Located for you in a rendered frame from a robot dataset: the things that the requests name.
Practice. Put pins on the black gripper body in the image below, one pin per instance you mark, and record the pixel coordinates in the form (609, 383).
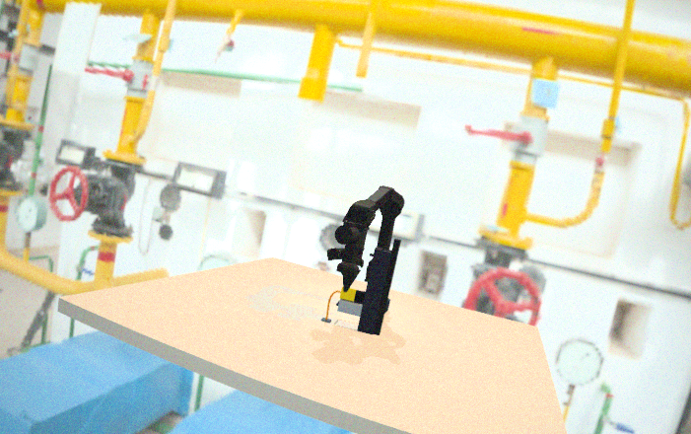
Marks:
(354, 259)

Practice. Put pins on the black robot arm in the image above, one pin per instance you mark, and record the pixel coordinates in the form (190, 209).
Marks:
(360, 216)

